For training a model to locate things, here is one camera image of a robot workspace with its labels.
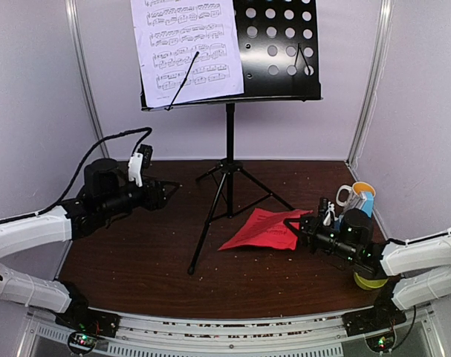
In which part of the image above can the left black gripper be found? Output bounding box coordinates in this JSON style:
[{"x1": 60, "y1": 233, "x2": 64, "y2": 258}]
[{"x1": 99, "y1": 174, "x2": 179, "y2": 219}]

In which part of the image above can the blue metronome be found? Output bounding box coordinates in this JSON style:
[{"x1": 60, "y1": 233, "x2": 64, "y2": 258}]
[{"x1": 339, "y1": 191, "x2": 374, "y2": 222}]

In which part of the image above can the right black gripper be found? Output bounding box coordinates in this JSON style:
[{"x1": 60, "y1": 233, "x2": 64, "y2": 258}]
[{"x1": 284, "y1": 213, "x2": 358, "y2": 263}]

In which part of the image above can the left aluminium frame post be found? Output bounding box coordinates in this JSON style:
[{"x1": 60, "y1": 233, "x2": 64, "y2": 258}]
[{"x1": 65, "y1": 0, "x2": 104, "y2": 140}]

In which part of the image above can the right aluminium frame post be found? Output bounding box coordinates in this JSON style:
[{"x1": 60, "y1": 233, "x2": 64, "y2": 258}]
[{"x1": 347, "y1": 0, "x2": 395, "y2": 170}]

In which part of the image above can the yellow-green bowl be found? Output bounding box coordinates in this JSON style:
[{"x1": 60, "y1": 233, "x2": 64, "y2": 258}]
[{"x1": 353, "y1": 272, "x2": 389, "y2": 291}]

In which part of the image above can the front aluminium rail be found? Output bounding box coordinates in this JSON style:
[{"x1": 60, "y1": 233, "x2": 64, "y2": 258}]
[{"x1": 26, "y1": 293, "x2": 434, "y2": 357}]

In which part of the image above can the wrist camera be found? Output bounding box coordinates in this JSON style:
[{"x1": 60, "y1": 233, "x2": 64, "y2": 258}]
[
  {"x1": 128, "y1": 144, "x2": 153, "y2": 187},
  {"x1": 318, "y1": 197, "x2": 336, "y2": 227}
]

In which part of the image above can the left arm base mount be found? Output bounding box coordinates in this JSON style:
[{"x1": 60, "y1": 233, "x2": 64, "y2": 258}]
[{"x1": 53, "y1": 309, "x2": 120, "y2": 356}]

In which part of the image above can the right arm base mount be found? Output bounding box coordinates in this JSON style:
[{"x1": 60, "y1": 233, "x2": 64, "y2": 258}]
[{"x1": 342, "y1": 307, "x2": 406, "y2": 354}]

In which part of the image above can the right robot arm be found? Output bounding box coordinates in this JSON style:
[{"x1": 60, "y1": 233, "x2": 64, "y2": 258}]
[{"x1": 283, "y1": 208, "x2": 451, "y2": 329}]

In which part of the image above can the white mug orange inside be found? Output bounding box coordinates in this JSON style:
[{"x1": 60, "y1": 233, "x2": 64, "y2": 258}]
[{"x1": 336, "y1": 181, "x2": 376, "y2": 208}]

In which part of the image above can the aluminium frame post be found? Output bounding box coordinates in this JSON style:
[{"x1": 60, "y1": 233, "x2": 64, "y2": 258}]
[
  {"x1": 65, "y1": 0, "x2": 104, "y2": 140},
  {"x1": 347, "y1": 0, "x2": 395, "y2": 170}
]

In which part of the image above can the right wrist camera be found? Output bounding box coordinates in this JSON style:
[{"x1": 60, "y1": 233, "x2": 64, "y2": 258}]
[{"x1": 318, "y1": 197, "x2": 336, "y2": 227}]

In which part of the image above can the black music stand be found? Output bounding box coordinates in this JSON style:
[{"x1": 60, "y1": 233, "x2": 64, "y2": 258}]
[{"x1": 138, "y1": 0, "x2": 325, "y2": 276}]

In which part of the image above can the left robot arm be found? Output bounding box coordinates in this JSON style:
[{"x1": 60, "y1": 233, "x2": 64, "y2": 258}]
[{"x1": 0, "y1": 127, "x2": 180, "y2": 330}]

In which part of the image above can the lavender sheet music page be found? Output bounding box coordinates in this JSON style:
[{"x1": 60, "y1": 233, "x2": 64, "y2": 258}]
[{"x1": 130, "y1": 0, "x2": 244, "y2": 109}]

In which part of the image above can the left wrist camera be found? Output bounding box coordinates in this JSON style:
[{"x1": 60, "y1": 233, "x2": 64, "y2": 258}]
[{"x1": 128, "y1": 144, "x2": 153, "y2": 187}]

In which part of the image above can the red sheet music page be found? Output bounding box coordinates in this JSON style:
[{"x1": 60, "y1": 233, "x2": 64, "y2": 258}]
[{"x1": 218, "y1": 208, "x2": 313, "y2": 251}]

